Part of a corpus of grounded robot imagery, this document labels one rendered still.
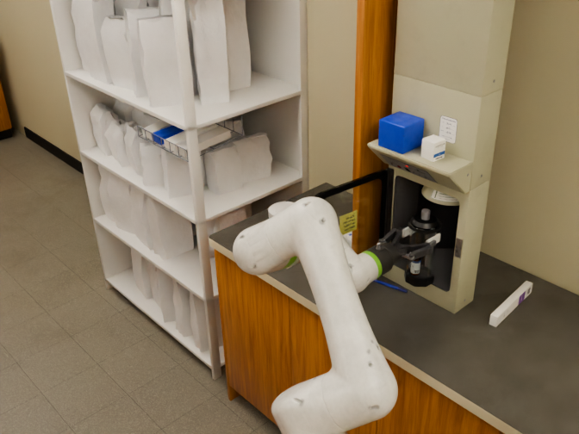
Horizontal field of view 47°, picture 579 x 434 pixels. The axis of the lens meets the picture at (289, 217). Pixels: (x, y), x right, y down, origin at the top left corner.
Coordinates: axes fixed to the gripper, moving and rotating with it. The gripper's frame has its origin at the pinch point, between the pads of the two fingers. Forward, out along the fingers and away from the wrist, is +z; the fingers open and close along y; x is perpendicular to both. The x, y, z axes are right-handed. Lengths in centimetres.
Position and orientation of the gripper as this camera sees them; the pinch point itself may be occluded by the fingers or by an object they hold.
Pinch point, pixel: (422, 234)
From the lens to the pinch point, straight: 224.0
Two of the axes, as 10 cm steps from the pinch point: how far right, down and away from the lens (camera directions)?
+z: 7.4, -3.5, 5.8
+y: -6.8, -3.5, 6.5
